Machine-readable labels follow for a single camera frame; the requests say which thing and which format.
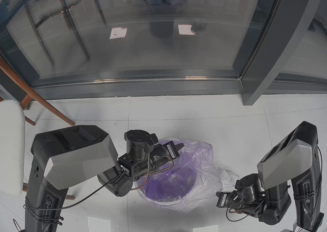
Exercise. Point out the white wooden chair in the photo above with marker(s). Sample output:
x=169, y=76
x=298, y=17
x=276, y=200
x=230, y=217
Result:
x=11, y=149

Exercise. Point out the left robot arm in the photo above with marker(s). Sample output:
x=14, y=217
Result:
x=76, y=159

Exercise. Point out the window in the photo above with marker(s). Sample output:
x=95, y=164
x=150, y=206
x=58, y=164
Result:
x=153, y=34

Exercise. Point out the crumpled white paper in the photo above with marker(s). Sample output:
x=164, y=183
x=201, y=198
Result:
x=230, y=177

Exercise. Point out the purple plastic bag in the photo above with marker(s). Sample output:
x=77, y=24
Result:
x=199, y=174

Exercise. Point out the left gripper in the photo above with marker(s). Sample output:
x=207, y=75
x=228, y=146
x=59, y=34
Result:
x=163, y=155

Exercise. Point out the white trash bin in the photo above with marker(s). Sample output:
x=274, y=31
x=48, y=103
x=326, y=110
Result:
x=166, y=201

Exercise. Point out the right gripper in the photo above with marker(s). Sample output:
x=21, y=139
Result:
x=231, y=201

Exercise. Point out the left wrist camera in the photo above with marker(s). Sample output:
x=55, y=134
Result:
x=153, y=139

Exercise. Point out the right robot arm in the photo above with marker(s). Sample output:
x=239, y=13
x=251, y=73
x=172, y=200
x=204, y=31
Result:
x=283, y=164

